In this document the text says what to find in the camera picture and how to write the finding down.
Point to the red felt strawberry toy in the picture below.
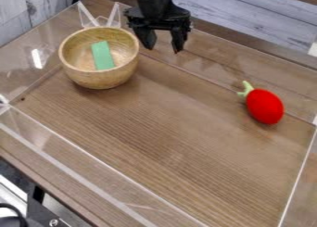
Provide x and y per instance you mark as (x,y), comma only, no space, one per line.
(264,104)

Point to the black table leg bracket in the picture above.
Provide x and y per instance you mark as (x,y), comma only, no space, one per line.
(38,212)

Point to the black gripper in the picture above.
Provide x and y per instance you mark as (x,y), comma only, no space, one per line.
(175,20)

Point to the clear acrylic tray walls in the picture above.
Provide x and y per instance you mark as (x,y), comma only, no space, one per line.
(162,152)

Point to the green rectangular block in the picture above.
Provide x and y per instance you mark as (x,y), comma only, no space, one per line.
(102,56)

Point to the wooden bowl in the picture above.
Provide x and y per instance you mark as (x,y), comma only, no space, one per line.
(76,55)

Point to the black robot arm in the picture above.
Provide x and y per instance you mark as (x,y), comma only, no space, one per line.
(160,15)

